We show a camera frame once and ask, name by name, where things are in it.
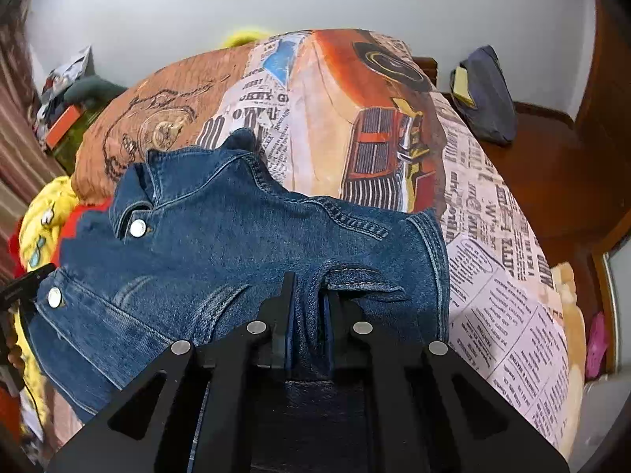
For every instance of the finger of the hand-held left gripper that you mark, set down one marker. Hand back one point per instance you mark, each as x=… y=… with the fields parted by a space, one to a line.
x=27 y=280

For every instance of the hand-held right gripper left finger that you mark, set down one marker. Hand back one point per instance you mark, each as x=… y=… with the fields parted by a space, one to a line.
x=276 y=315

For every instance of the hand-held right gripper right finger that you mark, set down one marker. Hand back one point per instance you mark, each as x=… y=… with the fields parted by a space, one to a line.
x=340 y=320

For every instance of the blue denim jacket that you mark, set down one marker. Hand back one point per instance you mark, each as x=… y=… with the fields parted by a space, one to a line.
x=222 y=236

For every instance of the yellow cartoon print cloth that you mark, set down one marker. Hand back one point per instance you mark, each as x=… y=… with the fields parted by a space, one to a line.
x=42 y=221

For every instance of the red cloth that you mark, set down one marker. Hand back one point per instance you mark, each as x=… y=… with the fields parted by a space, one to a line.
x=74 y=219

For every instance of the striped red curtain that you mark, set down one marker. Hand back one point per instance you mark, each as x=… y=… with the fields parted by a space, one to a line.
x=17 y=157

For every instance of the green patterned bag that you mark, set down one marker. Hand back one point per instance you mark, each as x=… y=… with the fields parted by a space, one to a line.
x=74 y=145

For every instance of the printed blanket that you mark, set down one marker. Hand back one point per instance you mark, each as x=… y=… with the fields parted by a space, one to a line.
x=493 y=281

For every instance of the orange box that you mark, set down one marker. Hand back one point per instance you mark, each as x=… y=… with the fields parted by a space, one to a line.
x=63 y=125

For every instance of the grey plush cushion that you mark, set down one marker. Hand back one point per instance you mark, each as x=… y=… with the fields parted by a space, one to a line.
x=93 y=91

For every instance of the pile of clutter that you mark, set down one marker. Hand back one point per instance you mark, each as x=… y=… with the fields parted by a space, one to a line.
x=64 y=79

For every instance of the beige plush toy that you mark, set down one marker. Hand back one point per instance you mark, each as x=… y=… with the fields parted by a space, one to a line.
x=567 y=305

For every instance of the pink toy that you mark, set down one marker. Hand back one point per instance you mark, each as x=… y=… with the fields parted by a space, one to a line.
x=595 y=345

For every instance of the yellow pad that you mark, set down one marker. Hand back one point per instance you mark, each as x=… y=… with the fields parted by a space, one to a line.
x=463 y=86

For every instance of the grey backpack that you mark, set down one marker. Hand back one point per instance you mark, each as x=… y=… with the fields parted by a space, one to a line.
x=490 y=98

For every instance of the white appliance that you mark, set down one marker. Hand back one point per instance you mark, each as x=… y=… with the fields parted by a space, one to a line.
x=596 y=414

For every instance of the wooden door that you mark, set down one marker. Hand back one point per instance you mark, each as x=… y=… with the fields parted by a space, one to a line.
x=606 y=83

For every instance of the wooden bed frame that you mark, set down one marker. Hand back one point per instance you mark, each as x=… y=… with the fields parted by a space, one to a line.
x=426 y=71

